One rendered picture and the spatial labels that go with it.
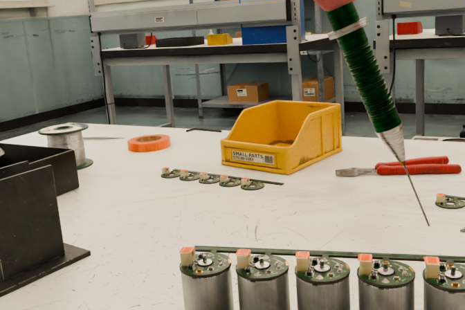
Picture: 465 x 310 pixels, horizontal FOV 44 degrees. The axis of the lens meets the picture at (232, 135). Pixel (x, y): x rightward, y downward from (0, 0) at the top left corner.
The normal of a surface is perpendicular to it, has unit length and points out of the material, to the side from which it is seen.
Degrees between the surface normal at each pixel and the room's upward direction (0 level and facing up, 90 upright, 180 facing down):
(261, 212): 0
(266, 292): 90
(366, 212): 0
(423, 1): 90
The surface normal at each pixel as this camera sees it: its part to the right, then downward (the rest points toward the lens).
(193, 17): -0.50, 0.22
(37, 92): 0.86, 0.04
